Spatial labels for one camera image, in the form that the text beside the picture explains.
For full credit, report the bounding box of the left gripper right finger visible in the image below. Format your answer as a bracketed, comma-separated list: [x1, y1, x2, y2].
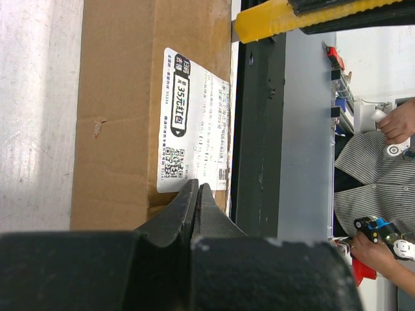
[191, 183, 363, 310]

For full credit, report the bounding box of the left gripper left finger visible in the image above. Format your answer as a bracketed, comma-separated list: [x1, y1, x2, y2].
[1, 179, 198, 310]

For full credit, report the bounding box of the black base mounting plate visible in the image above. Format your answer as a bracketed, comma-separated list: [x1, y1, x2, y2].
[231, 34, 286, 236]

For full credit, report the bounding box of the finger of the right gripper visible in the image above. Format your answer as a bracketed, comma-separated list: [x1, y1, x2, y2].
[289, 1, 414, 35]

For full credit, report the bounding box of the blue black teleoperation controller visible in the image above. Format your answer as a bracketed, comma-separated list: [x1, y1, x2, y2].
[354, 216, 414, 261]

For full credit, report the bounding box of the yellow utility knife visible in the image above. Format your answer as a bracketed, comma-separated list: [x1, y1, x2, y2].
[231, 1, 401, 43]

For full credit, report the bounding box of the white teleoperation controller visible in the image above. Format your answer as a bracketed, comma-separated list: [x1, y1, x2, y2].
[371, 109, 412, 159]

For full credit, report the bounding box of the operator lower hand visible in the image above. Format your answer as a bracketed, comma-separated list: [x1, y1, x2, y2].
[351, 231, 399, 281]

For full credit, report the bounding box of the person in striped shirt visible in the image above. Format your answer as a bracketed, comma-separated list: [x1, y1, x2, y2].
[333, 131, 414, 236]

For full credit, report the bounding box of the operator upper hand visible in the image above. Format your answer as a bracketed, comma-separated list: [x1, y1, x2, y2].
[377, 98, 415, 145]

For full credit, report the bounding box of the brown cardboard express box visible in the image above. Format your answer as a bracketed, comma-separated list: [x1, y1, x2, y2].
[70, 1, 231, 230]

